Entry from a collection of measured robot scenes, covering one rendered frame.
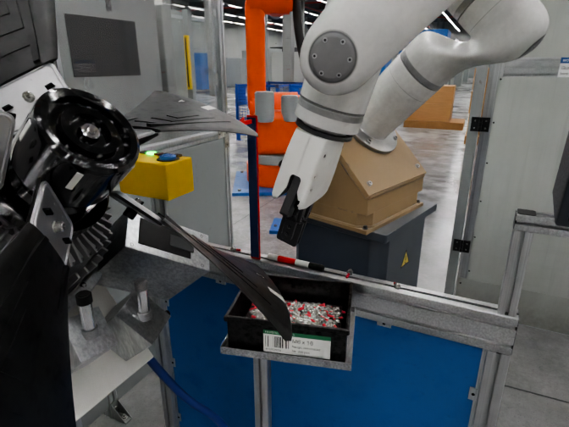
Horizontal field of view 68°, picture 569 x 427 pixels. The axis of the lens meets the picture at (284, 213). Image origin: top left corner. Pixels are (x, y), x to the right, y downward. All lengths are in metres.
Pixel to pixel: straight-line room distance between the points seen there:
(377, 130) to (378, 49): 0.64
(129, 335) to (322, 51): 0.48
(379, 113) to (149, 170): 0.56
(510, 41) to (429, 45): 0.15
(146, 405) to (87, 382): 1.23
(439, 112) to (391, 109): 8.69
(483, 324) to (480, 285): 1.58
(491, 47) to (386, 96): 0.23
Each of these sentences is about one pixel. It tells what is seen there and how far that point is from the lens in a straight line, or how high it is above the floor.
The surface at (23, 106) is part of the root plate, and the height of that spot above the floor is 1.24.
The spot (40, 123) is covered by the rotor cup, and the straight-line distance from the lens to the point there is 0.50.
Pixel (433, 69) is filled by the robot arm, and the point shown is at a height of 1.28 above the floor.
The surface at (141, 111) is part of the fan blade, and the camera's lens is 0.76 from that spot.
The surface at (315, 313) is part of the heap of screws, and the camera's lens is 0.84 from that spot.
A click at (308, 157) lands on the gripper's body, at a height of 1.19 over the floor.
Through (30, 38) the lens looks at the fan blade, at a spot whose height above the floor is 1.32.
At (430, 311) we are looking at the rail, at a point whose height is 0.83.
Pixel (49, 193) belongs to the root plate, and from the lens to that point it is 0.51.
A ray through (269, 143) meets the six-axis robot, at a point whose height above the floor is 0.51.
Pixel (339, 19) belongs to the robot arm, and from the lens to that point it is 0.42.
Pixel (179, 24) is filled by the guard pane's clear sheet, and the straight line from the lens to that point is 1.87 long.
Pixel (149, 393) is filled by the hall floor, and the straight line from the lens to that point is 1.99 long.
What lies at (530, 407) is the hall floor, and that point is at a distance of 2.10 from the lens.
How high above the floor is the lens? 1.29
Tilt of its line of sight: 20 degrees down
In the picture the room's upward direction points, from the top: straight up
